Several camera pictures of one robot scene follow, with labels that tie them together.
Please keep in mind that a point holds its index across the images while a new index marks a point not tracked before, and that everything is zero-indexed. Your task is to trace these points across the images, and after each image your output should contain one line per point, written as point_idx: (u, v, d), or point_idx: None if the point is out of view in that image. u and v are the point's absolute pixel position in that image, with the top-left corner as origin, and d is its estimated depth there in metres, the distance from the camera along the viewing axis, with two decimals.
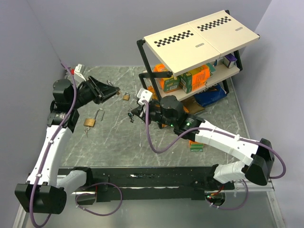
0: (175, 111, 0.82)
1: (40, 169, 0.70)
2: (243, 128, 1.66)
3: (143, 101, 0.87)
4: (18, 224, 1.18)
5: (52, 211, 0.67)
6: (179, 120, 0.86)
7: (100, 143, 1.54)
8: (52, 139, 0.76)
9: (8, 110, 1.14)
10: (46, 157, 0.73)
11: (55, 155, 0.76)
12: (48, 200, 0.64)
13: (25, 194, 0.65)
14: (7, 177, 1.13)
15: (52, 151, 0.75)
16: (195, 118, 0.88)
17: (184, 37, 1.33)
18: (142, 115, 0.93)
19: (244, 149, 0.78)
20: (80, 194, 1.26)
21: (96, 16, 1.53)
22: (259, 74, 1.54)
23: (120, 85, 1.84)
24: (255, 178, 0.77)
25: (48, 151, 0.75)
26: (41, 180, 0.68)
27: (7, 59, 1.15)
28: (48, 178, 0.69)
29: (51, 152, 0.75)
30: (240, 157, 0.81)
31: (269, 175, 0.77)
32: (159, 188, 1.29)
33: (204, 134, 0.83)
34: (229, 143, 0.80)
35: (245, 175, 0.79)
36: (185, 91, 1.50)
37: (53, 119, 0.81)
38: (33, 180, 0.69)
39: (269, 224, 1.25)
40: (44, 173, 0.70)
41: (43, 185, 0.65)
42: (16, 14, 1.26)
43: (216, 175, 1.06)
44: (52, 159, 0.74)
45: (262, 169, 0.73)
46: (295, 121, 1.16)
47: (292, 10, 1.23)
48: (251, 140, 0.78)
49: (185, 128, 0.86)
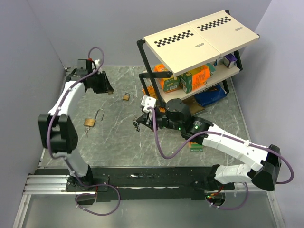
0: (181, 114, 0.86)
1: (60, 104, 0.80)
2: (243, 128, 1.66)
3: (148, 108, 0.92)
4: (18, 224, 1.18)
5: (68, 142, 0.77)
6: (186, 123, 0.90)
7: (100, 143, 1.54)
8: (71, 88, 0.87)
9: (8, 110, 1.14)
10: (65, 99, 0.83)
11: (72, 99, 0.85)
12: (64, 127, 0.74)
13: (45, 122, 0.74)
14: (7, 178, 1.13)
15: (70, 95, 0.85)
16: (203, 121, 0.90)
17: (184, 38, 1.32)
18: (148, 122, 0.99)
19: (254, 155, 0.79)
20: (80, 194, 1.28)
21: (96, 16, 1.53)
22: (259, 74, 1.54)
23: (120, 86, 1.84)
24: (263, 184, 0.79)
25: (67, 96, 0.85)
26: (60, 112, 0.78)
27: (7, 59, 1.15)
28: (66, 111, 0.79)
29: (69, 96, 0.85)
30: (248, 162, 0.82)
31: (276, 180, 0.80)
32: (159, 188, 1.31)
33: (213, 138, 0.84)
34: (238, 149, 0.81)
35: (253, 180, 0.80)
36: (185, 91, 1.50)
37: (72, 77, 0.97)
38: (52, 112, 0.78)
39: (269, 225, 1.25)
40: (63, 108, 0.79)
41: (61, 115, 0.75)
42: (16, 14, 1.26)
43: (217, 175, 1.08)
44: (70, 99, 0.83)
45: (271, 176, 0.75)
46: (295, 122, 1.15)
47: (292, 10, 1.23)
48: (261, 147, 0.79)
49: (193, 131, 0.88)
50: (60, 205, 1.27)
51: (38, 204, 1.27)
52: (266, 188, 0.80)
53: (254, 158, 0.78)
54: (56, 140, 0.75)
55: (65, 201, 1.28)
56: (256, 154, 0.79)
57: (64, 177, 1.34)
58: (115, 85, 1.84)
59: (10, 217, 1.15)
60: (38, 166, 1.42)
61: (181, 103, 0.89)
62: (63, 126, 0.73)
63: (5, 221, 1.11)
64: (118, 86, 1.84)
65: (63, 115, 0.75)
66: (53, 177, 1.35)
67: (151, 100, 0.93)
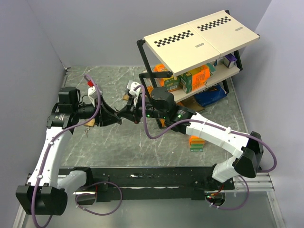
0: (166, 103, 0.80)
1: (40, 171, 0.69)
2: (243, 128, 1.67)
3: (135, 90, 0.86)
4: (18, 224, 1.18)
5: (53, 211, 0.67)
6: (170, 112, 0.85)
7: (100, 143, 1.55)
8: (52, 141, 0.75)
9: (8, 109, 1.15)
10: (46, 158, 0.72)
11: (56, 156, 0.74)
12: (50, 202, 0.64)
13: (26, 196, 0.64)
14: (7, 177, 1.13)
15: (52, 152, 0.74)
16: (186, 111, 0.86)
17: (184, 38, 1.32)
18: (132, 110, 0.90)
19: (235, 142, 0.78)
20: (80, 194, 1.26)
21: (95, 17, 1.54)
22: (259, 74, 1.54)
23: (120, 85, 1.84)
24: (244, 170, 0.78)
25: (48, 153, 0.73)
26: (42, 181, 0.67)
27: (7, 60, 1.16)
28: (49, 179, 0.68)
29: (52, 153, 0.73)
30: (230, 149, 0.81)
31: (257, 167, 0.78)
32: (159, 188, 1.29)
33: (195, 127, 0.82)
34: (219, 136, 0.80)
35: (235, 168, 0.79)
36: (185, 91, 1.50)
37: (53, 121, 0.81)
38: (33, 182, 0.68)
39: (269, 224, 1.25)
40: (46, 174, 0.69)
41: (44, 185, 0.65)
42: (16, 14, 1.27)
43: (214, 174, 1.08)
44: (53, 158, 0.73)
45: (251, 162, 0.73)
46: (295, 122, 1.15)
47: (292, 10, 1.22)
48: (242, 133, 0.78)
49: (176, 120, 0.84)
50: None
51: None
52: (247, 175, 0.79)
53: (235, 145, 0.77)
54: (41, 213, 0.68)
55: None
56: (237, 140, 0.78)
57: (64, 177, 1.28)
58: (115, 85, 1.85)
59: (10, 217, 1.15)
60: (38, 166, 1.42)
61: (166, 91, 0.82)
62: (47, 201, 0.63)
63: (5, 220, 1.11)
64: (118, 86, 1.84)
65: (45, 191, 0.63)
66: None
67: (137, 85, 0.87)
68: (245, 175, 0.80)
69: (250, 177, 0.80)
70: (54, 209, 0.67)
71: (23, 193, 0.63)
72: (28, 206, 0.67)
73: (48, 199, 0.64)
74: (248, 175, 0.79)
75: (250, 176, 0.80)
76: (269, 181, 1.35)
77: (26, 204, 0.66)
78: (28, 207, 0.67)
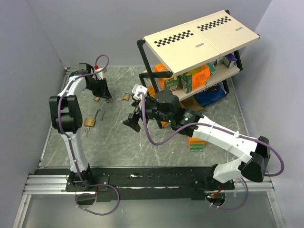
0: (171, 106, 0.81)
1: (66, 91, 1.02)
2: (243, 128, 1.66)
3: (138, 94, 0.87)
4: (18, 224, 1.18)
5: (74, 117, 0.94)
6: (176, 116, 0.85)
7: (100, 143, 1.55)
8: (74, 79, 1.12)
9: (8, 109, 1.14)
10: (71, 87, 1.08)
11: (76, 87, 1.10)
12: (72, 106, 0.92)
13: (55, 102, 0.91)
14: (7, 177, 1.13)
15: (75, 83, 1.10)
16: (194, 113, 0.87)
17: (184, 38, 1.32)
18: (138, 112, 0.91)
19: (243, 147, 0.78)
20: (80, 194, 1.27)
21: (95, 17, 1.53)
22: (259, 74, 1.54)
23: (120, 85, 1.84)
24: (251, 173, 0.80)
25: (71, 85, 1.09)
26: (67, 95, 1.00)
27: (6, 60, 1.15)
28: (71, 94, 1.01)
29: (73, 84, 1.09)
30: (238, 154, 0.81)
31: (264, 171, 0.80)
32: (159, 188, 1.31)
33: (203, 130, 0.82)
34: (228, 140, 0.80)
35: (242, 170, 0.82)
36: (185, 91, 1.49)
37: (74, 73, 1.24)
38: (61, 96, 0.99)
39: (269, 224, 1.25)
40: (70, 92, 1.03)
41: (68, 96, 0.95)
42: (16, 14, 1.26)
43: (215, 175, 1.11)
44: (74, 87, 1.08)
45: (260, 166, 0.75)
46: (295, 121, 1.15)
47: (293, 10, 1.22)
48: (251, 138, 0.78)
49: (183, 123, 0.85)
50: (60, 205, 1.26)
51: (38, 204, 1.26)
52: (254, 178, 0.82)
53: (243, 149, 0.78)
54: (65, 118, 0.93)
55: (65, 201, 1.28)
56: (245, 145, 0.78)
57: (64, 177, 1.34)
58: (115, 85, 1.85)
59: (10, 217, 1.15)
60: (38, 166, 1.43)
61: (171, 94, 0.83)
62: (71, 106, 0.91)
63: (5, 220, 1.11)
64: (118, 86, 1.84)
65: (70, 96, 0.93)
66: (53, 176, 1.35)
67: (142, 90, 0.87)
68: (251, 179, 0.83)
69: (256, 180, 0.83)
70: (76, 119, 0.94)
71: (54, 100, 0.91)
72: (55, 114, 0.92)
73: (72, 104, 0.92)
74: (254, 178, 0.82)
75: (256, 180, 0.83)
76: (270, 182, 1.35)
77: (55, 109, 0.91)
78: (54, 115, 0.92)
